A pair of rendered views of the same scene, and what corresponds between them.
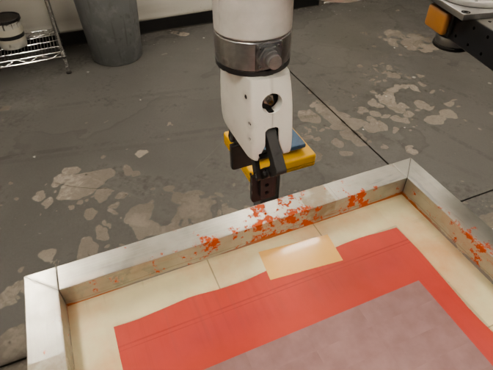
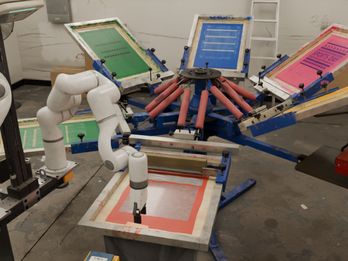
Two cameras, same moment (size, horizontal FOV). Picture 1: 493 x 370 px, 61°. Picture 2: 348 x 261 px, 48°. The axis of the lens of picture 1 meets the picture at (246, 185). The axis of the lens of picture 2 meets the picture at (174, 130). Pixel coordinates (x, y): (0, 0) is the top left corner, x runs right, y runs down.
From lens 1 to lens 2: 1.79 m
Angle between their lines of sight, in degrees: 106
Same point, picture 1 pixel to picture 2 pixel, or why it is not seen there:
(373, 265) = (122, 217)
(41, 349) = (208, 228)
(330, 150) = not seen: outside the picture
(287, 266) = (141, 226)
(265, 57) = not seen: hidden behind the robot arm
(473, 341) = (124, 200)
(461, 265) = (105, 208)
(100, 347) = (196, 232)
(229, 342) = (169, 220)
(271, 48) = not seen: hidden behind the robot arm
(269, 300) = (153, 222)
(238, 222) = (145, 231)
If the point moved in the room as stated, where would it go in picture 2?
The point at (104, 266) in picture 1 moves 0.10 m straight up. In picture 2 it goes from (187, 237) to (187, 217)
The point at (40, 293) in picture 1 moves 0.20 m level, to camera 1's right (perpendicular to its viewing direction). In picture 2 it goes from (205, 238) to (167, 220)
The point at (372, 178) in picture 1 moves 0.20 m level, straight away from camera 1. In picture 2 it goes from (97, 224) to (52, 240)
